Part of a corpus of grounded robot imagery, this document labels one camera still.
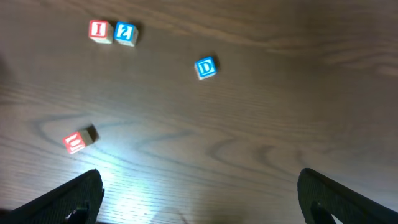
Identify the blue letter D block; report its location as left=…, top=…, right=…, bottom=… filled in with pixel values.
left=195, top=57, right=218, bottom=80

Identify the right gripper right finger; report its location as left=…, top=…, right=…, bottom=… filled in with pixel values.
left=297, top=168, right=397, bottom=224

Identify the red letter U block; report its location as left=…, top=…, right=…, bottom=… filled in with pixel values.
left=63, top=125, right=98, bottom=154

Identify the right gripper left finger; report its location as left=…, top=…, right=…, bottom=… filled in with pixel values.
left=1, top=169, right=104, bottom=224

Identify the red letter I block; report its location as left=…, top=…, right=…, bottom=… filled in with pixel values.
left=88, top=20, right=114, bottom=44

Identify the blue number 2 block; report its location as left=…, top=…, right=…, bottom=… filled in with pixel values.
left=114, top=22, right=139, bottom=47

